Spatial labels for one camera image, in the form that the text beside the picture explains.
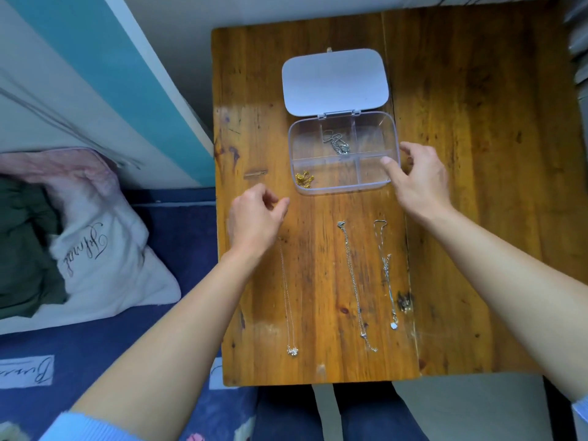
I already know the person's left hand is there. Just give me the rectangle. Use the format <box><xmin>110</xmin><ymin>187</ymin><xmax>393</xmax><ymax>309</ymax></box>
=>
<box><xmin>227</xmin><ymin>183</ymin><xmax>291</xmax><ymax>258</ymax></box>

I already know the person's right hand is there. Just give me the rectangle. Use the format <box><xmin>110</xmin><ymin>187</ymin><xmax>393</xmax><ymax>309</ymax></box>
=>
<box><xmin>381</xmin><ymin>141</ymin><xmax>454</xmax><ymax>222</ymax></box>

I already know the clear compartment box white lid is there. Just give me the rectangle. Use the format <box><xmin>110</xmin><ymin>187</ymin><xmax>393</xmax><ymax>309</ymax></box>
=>
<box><xmin>281</xmin><ymin>48</ymin><xmax>401</xmax><ymax>196</ymax></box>

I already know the person's right forearm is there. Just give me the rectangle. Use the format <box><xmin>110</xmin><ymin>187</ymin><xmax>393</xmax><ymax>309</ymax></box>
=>
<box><xmin>411</xmin><ymin>204</ymin><xmax>588</xmax><ymax>402</ymax></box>

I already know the person's left forearm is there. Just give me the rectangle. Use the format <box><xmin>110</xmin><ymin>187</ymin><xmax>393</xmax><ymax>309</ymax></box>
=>
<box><xmin>69</xmin><ymin>247</ymin><xmax>276</xmax><ymax>441</ymax></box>

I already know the white pillow with script print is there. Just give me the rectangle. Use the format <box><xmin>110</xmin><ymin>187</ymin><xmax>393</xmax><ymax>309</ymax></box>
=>
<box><xmin>34</xmin><ymin>176</ymin><xmax>183</xmax><ymax>321</ymax></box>

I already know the person's left leg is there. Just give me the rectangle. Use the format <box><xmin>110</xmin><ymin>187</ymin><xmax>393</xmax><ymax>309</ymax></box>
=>
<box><xmin>252</xmin><ymin>386</ymin><xmax>323</xmax><ymax>441</ymax></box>

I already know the person's leg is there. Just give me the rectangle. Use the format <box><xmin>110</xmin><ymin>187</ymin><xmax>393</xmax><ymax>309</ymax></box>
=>
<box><xmin>252</xmin><ymin>386</ymin><xmax>323</xmax><ymax>441</ymax></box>
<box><xmin>333</xmin><ymin>384</ymin><xmax>431</xmax><ymax>441</ymax></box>

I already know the pink cloth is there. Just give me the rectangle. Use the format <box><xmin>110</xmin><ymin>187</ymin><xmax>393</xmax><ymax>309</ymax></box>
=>
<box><xmin>0</xmin><ymin>148</ymin><xmax>119</xmax><ymax>199</ymax></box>

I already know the person's right leg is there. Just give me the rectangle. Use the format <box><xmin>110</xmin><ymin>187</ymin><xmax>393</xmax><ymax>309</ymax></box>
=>
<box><xmin>333</xmin><ymin>384</ymin><xmax>431</xmax><ymax>441</ymax></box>

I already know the dark green cloth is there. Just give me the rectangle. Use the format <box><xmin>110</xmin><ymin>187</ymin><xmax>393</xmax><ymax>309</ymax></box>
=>
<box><xmin>0</xmin><ymin>175</ymin><xmax>70</xmax><ymax>320</ymax></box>

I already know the light blue left sleeve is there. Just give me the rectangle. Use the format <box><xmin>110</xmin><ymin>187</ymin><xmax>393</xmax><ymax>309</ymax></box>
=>
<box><xmin>39</xmin><ymin>410</ymin><xmax>149</xmax><ymax>441</ymax></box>

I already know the light blue sleeve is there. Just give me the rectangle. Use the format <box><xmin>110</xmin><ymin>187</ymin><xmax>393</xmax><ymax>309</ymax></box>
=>
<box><xmin>39</xmin><ymin>410</ymin><xmax>149</xmax><ymax>441</ymax></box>
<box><xmin>571</xmin><ymin>394</ymin><xmax>588</xmax><ymax>431</ymax></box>

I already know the light blue right sleeve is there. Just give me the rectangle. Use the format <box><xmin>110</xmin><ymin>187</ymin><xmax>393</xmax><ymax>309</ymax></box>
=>
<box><xmin>571</xmin><ymin>394</ymin><xmax>588</xmax><ymax>431</ymax></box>

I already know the tangled silver chain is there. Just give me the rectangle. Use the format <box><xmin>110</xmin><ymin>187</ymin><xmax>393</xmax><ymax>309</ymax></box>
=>
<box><xmin>322</xmin><ymin>129</ymin><xmax>352</xmax><ymax>156</ymax></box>

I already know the thin silver necklace cluster pendant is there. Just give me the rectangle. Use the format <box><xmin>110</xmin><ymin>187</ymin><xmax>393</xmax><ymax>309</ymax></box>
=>
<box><xmin>277</xmin><ymin>237</ymin><xmax>300</xmax><ymax>358</ymax></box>

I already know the silver necklace heart pendant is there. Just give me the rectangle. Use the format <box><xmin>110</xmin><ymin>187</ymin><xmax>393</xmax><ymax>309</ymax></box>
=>
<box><xmin>372</xmin><ymin>219</ymin><xmax>400</xmax><ymax>330</ymax></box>

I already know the long silver chain necklace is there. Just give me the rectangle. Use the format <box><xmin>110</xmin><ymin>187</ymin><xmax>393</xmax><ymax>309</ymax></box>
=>
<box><xmin>337</xmin><ymin>220</ymin><xmax>379</xmax><ymax>353</ymax></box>

